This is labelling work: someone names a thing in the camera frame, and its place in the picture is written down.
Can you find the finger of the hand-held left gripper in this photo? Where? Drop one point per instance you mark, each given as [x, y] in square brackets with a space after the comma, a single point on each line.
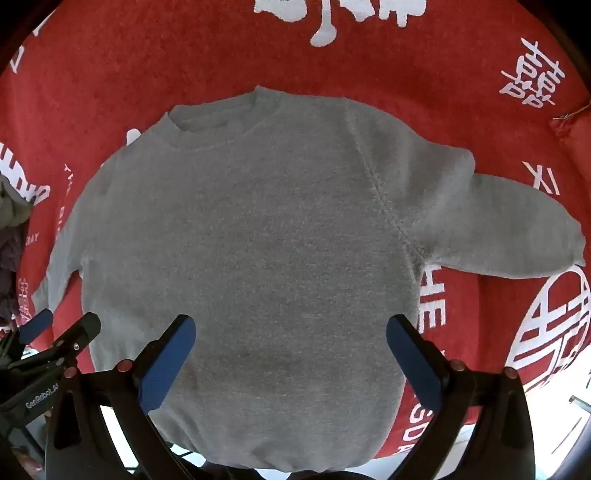
[38, 325]
[76, 339]

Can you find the olive green garment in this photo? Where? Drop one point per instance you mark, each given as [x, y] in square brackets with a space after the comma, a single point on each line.
[11, 203]

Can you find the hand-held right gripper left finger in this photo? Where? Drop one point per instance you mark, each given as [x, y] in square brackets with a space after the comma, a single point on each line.
[168, 364]

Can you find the dark purple garment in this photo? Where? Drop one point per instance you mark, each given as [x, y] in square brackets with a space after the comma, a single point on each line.
[9, 267]

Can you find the red printed blanket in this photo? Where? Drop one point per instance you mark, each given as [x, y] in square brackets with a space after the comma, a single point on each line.
[138, 69]

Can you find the grey towel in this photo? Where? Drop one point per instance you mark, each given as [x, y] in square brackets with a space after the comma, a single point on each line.
[277, 254]

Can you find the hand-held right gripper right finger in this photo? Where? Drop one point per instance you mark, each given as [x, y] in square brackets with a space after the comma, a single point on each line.
[413, 364]

